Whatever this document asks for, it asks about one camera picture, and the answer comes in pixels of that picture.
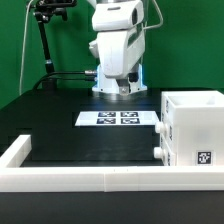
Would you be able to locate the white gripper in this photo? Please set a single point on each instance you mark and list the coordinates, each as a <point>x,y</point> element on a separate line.
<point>119,51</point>

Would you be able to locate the white drawer cabinet box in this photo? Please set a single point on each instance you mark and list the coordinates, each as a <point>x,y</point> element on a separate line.
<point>198,120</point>

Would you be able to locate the white front drawer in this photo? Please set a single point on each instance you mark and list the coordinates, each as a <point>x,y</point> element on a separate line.
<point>166,155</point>

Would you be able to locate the white drawer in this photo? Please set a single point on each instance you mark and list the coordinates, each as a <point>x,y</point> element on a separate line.
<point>165,128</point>
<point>166,155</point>

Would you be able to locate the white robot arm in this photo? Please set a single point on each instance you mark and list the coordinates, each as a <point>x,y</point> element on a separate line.
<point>108,87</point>

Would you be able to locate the white marker tag plate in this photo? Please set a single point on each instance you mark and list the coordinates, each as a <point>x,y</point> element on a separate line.
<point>116,118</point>

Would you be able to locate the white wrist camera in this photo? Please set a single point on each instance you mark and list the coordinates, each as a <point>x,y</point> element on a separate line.
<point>117,15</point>

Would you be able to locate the black camera stand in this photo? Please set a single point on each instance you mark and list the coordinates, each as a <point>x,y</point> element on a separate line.
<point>44,10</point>

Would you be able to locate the white workspace border frame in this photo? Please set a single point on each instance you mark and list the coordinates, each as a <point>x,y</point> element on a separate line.
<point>15,178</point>

